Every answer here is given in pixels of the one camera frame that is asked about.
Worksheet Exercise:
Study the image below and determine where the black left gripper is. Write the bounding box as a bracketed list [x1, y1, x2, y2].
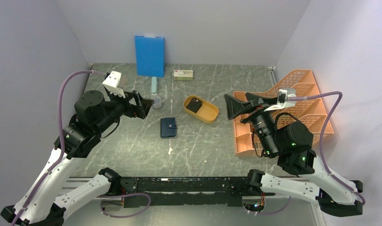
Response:
[94, 87, 154, 134]

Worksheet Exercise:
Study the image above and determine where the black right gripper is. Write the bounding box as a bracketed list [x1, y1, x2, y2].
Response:
[223, 91, 279, 156]

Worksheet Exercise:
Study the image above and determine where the navy blue card holder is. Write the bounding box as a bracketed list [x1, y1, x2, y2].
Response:
[160, 117, 177, 138]

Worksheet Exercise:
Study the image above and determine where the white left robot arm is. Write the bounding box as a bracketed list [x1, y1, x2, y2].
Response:
[1, 90, 154, 226]

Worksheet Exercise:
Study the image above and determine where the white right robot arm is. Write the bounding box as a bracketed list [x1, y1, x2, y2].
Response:
[224, 89, 366, 217]

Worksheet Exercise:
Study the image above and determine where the black VIP card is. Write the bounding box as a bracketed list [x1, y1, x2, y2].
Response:
[186, 97, 203, 113]

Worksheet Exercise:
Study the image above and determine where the clear jar of paper clips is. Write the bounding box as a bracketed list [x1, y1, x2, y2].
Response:
[152, 96, 163, 109]

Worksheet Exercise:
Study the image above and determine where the light blue stapler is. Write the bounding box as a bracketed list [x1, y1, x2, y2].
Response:
[151, 77, 158, 95]

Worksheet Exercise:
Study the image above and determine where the yellow oval tray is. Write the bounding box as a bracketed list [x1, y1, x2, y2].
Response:
[183, 95, 219, 124]

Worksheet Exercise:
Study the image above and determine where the green and white small box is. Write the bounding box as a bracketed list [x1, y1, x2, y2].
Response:
[173, 70, 194, 81]

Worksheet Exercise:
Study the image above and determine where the blue upright folder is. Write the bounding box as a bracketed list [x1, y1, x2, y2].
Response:
[134, 36, 165, 78]

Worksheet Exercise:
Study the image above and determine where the orange plastic file organizer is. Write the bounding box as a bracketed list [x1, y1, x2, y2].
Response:
[232, 69, 327, 156]

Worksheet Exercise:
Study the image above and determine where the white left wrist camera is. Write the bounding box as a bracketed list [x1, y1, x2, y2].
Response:
[102, 71, 127, 97]

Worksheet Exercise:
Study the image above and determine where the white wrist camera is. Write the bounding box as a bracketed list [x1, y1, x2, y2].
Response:
[264, 88, 296, 112]
[102, 71, 127, 97]

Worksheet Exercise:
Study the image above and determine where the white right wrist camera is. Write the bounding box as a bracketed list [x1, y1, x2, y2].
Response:
[264, 88, 296, 112]

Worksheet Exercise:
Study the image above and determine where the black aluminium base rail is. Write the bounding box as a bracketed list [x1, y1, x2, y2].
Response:
[53, 176, 318, 209]

